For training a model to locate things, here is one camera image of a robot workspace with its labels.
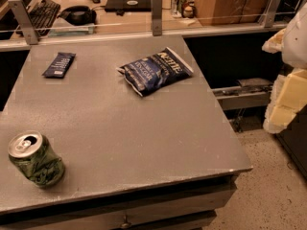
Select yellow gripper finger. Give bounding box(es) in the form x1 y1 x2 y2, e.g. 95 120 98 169
262 29 285 54
263 69 307 134

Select crushed green soda can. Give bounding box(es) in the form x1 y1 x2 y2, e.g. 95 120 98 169
8 130 65 188

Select blue rxbar blueberry wrapper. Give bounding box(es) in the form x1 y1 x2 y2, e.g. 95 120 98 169
42 52 76 79

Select brown cardboard box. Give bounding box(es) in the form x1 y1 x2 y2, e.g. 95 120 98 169
195 0 269 26

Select small round brown object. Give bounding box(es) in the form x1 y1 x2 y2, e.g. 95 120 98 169
182 5 194 18

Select cans on back desk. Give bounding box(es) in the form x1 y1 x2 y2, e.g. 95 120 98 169
171 0 187 17

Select blue kettle chips bag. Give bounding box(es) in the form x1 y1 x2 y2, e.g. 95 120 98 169
117 47 194 97

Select black laptop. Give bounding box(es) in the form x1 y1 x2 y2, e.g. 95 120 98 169
105 0 151 12

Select black headphones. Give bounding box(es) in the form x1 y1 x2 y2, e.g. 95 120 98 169
59 6 97 26

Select black keyboard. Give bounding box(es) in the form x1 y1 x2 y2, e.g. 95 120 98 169
26 0 60 36

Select metal drawer rail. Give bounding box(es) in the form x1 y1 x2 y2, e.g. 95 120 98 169
212 78 272 110

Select right metal bracket post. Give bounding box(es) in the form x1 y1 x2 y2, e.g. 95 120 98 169
262 0 281 28

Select metal bracket post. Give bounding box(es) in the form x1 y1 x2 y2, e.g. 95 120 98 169
9 0 39 45
262 0 281 28
151 0 162 36

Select middle metal bracket post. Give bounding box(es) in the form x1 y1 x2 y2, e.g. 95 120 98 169
151 0 162 36

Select drawer with metal handle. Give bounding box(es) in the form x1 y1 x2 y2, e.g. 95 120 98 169
1 185 236 230

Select left metal bracket post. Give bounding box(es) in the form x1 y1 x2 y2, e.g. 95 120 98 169
9 0 39 45

